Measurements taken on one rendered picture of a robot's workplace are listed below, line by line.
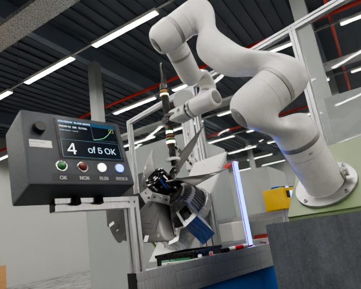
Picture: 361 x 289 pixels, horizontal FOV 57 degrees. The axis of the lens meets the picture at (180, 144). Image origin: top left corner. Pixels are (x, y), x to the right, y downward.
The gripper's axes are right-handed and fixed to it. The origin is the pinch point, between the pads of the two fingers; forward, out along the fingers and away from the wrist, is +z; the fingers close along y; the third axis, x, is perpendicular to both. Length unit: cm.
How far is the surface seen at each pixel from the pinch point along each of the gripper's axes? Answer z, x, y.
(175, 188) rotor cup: 4.4, -33.0, 3.1
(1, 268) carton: 814, -73, 162
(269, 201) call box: -34, -46, 21
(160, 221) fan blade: -0.6, -48.1, -13.1
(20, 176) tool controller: -39, -39, -83
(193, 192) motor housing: 0.0, -35.9, 10.8
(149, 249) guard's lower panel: 115, -63, 71
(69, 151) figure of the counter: -42, -33, -74
